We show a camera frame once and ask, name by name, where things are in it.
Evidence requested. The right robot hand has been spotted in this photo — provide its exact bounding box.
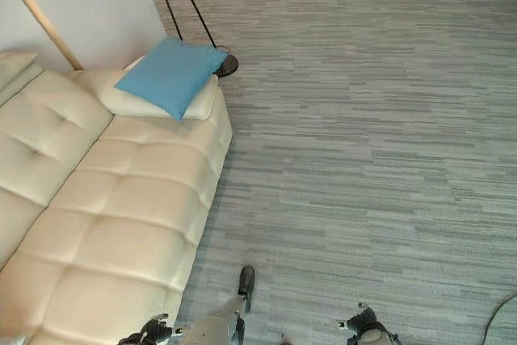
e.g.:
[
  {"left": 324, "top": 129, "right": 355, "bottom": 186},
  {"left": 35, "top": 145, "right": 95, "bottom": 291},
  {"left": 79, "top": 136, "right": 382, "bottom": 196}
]
[{"left": 336, "top": 302, "right": 385, "bottom": 345}]

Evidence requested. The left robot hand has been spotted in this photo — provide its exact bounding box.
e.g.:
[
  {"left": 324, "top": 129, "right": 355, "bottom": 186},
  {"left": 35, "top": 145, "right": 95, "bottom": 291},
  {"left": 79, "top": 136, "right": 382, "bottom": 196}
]
[{"left": 120, "top": 313, "right": 186, "bottom": 345}]

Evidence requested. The cream tufted leather sofa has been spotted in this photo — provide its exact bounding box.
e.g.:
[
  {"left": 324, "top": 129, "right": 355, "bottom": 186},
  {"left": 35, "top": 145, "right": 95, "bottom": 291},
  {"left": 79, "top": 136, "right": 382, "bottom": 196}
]
[{"left": 0, "top": 51, "right": 233, "bottom": 345}]

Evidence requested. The cream sofa pillow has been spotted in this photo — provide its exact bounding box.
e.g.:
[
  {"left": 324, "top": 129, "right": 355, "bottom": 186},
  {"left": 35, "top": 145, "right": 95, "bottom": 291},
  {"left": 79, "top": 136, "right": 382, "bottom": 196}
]
[{"left": 74, "top": 56, "right": 220, "bottom": 121}]

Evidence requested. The blue square cushion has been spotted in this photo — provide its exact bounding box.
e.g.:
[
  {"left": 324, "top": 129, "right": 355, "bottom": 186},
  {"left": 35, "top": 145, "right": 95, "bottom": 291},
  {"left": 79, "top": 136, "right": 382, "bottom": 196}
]
[{"left": 113, "top": 36, "right": 229, "bottom": 121}]

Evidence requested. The black floor lamp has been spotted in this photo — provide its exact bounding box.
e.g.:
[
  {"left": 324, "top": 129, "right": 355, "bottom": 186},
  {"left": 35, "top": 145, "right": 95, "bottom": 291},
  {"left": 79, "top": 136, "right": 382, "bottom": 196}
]
[{"left": 149, "top": 0, "right": 240, "bottom": 78}]

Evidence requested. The curved light wooden pole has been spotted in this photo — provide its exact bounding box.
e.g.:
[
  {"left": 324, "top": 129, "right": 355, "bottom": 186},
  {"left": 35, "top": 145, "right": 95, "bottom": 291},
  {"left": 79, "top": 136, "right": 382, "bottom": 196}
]
[{"left": 0, "top": 0, "right": 85, "bottom": 72}]

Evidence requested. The grey floor cable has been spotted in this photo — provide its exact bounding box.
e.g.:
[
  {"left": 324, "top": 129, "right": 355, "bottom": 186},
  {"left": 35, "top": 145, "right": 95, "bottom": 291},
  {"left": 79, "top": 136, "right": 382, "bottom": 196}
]
[{"left": 484, "top": 297, "right": 517, "bottom": 345}]

